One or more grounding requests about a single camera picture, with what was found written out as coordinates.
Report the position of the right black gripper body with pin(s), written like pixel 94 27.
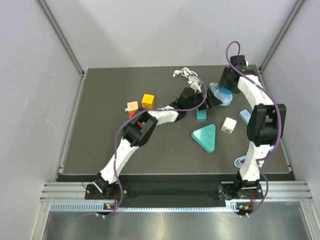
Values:
pixel 225 80

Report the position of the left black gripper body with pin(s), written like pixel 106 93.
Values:
pixel 197 99

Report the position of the blue cube plug adapter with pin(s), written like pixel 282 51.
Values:
pixel 225 91

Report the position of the round light blue socket base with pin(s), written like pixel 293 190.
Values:
pixel 226 99

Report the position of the teal rectangular power strip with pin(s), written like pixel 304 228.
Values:
pixel 201 115

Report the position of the white cube plug adapter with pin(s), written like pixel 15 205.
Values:
pixel 229 125

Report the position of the teal triangular power strip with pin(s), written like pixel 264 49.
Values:
pixel 206 137

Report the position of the yellow cube plug adapter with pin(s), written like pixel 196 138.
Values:
pixel 148 101

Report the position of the peach cube plug adapter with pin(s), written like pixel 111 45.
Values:
pixel 131 106

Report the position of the red cube plug adapter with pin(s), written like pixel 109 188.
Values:
pixel 132 114

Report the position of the light blue power strip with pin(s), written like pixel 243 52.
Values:
pixel 245 115

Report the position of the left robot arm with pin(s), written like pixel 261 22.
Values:
pixel 137 130

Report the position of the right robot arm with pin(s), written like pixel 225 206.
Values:
pixel 265 126

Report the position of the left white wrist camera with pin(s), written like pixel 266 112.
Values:
pixel 195 83

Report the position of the right aluminium frame post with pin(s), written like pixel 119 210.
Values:
pixel 298 5

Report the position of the aluminium frame post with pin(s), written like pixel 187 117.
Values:
pixel 60 35
pixel 298 5

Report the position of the white slotted cable duct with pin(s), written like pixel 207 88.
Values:
pixel 107 207

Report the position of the left aluminium frame post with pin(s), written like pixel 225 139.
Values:
pixel 60 35

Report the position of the front aluminium frame rail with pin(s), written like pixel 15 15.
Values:
pixel 278 191

